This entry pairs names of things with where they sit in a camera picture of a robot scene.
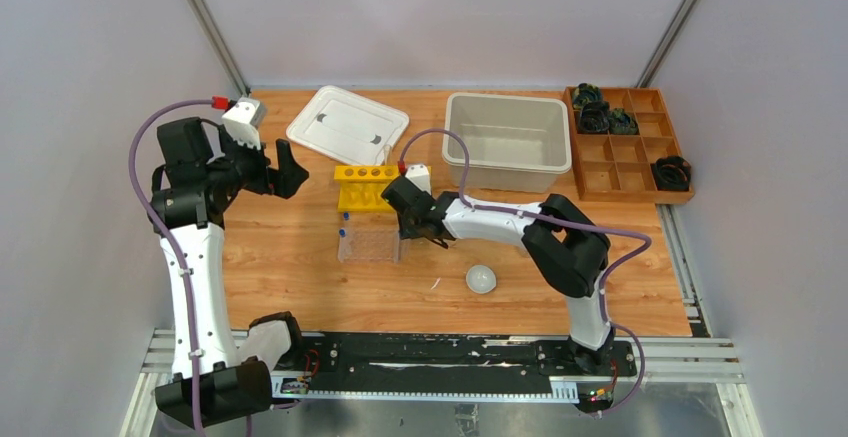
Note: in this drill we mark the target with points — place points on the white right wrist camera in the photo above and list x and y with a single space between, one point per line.
420 176

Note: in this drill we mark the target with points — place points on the black ring part on tray edge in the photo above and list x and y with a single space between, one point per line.
672 173

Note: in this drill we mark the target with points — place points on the white plastic bin lid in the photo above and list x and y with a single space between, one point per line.
347 127

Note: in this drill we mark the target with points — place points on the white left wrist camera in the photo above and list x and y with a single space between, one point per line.
242 122

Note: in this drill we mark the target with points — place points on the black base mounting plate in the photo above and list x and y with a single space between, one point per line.
433 364

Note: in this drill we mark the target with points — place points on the dark green ring part right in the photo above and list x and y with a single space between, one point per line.
622 122

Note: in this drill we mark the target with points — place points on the clear acrylic tube rack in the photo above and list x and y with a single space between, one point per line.
371 244

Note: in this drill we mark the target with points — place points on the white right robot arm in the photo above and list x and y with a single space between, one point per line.
569 257

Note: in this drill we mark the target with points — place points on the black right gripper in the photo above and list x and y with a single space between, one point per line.
408 231

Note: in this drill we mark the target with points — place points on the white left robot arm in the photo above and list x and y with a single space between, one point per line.
214 378

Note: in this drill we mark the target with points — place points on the dark green ring part top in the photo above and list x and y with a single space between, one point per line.
585 93

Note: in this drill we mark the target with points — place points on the white plastic bin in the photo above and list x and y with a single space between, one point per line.
515 143

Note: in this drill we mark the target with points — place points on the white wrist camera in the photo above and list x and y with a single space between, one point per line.
242 122
420 176

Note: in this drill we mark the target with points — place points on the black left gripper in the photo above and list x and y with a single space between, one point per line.
266 173

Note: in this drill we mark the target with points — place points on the blue capped tube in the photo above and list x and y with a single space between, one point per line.
343 241
344 225

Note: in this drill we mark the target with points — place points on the wooden compartment tray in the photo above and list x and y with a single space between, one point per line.
616 168

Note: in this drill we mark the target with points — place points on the dark green ring part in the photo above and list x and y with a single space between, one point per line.
585 93
622 122

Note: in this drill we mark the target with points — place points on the yellow test tube rack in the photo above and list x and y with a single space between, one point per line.
361 187

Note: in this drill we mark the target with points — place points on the aluminium frame rail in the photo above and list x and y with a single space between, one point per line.
659 360

